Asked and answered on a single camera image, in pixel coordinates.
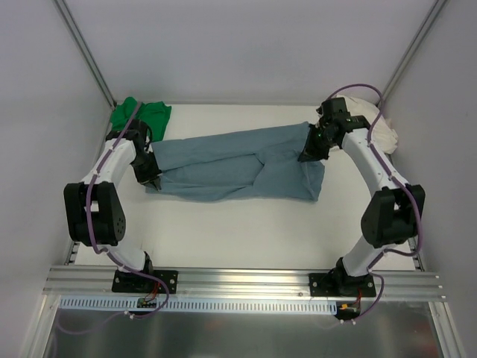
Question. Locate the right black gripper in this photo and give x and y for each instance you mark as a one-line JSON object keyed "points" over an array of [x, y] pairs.
{"points": [[313, 148]]}

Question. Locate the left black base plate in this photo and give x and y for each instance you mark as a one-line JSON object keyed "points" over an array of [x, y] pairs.
{"points": [[126, 282]]}

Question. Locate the white slotted cable duct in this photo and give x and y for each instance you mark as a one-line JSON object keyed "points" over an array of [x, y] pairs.
{"points": [[199, 305]]}

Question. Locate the cream white t-shirt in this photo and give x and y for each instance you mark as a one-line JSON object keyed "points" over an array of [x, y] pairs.
{"points": [[382, 134]]}

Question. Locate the aluminium mounting rail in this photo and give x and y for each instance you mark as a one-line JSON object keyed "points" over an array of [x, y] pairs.
{"points": [[242, 283]]}

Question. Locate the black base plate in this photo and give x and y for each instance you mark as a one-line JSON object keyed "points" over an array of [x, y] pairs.
{"points": [[126, 282], [331, 284]]}

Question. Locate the green folded t-shirt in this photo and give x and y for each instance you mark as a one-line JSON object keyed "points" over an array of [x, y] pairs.
{"points": [[155, 114]]}

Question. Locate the blue-grey t-shirt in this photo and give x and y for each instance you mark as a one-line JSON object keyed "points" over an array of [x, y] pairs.
{"points": [[261, 163]]}

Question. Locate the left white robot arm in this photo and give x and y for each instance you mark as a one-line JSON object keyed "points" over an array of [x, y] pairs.
{"points": [[94, 212]]}

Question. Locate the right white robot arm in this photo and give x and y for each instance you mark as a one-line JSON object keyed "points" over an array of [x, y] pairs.
{"points": [[390, 219]]}

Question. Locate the right aluminium frame post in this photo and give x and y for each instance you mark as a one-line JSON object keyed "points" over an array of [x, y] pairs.
{"points": [[417, 41]]}

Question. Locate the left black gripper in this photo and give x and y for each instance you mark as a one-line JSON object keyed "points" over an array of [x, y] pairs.
{"points": [[147, 173]]}

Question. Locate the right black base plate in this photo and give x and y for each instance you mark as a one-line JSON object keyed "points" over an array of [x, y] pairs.
{"points": [[331, 284]]}

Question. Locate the left aluminium frame post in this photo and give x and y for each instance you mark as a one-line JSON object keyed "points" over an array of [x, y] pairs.
{"points": [[74, 30]]}

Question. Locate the aluminium frame post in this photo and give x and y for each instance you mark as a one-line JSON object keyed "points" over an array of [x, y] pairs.
{"points": [[74, 30], [417, 41]]}

